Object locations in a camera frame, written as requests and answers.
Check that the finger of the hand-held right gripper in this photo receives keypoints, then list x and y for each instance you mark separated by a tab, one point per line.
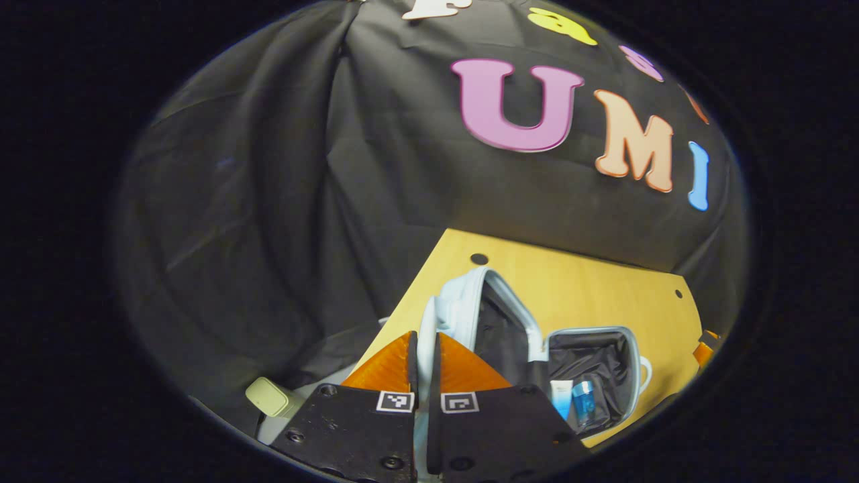
703	352

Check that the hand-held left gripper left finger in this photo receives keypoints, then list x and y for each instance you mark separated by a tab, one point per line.
413	369

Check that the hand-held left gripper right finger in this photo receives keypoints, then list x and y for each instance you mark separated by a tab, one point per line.
433	416

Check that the light blue suitcase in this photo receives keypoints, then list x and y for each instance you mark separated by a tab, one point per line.
590	359

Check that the blue transparent bottle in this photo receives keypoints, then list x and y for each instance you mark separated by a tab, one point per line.
584	404

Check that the silver white squeeze tube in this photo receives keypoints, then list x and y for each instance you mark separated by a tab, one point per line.
562	397

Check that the pale green rounded box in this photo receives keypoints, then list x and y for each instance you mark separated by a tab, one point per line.
272	397

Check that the black backdrop cloth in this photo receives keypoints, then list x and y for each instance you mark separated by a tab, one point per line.
302	201

